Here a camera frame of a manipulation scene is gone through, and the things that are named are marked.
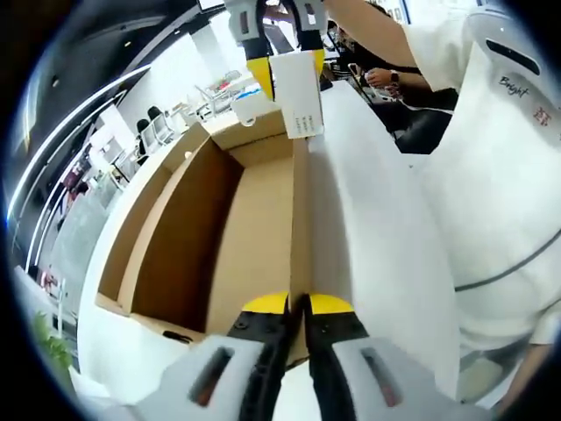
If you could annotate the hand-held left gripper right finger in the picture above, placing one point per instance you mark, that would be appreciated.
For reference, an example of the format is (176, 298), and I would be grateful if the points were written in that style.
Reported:
(425, 394)

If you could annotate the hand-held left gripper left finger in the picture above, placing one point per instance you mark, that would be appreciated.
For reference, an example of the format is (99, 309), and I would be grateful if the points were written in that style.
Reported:
(184, 394)

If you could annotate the small white carton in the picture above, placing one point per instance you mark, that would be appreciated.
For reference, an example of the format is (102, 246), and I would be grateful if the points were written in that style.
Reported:
(298, 92)

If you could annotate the brown cardboard shoe box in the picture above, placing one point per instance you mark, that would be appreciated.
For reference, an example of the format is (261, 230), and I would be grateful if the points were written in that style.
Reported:
(254, 228)

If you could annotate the white office chair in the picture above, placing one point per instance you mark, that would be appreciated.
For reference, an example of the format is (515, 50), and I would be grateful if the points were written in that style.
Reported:
(164, 133)

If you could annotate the green plant in white pot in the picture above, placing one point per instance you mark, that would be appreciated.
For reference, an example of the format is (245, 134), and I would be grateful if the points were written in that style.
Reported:
(52, 346)

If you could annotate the ceiling light strip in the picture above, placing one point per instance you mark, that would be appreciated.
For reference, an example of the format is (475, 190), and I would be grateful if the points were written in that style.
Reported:
(74, 118)

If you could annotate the person's white shirt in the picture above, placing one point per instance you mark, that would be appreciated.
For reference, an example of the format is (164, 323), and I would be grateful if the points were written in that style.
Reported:
(495, 175)

